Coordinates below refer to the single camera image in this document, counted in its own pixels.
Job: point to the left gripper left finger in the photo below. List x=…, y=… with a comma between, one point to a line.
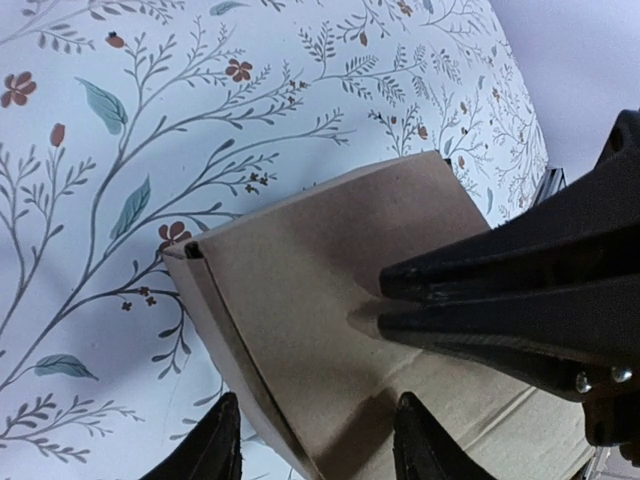
x=211, y=451

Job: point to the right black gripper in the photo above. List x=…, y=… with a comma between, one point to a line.
x=576, y=342

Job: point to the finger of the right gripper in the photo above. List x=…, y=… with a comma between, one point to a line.
x=587, y=232

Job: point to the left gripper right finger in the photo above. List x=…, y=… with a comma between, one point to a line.
x=424, y=450

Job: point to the brown cardboard box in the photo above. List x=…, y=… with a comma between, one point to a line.
x=274, y=296

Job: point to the floral patterned table mat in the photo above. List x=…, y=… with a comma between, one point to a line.
x=129, y=126

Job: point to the aluminium front rail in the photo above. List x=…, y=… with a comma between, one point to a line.
x=552, y=181

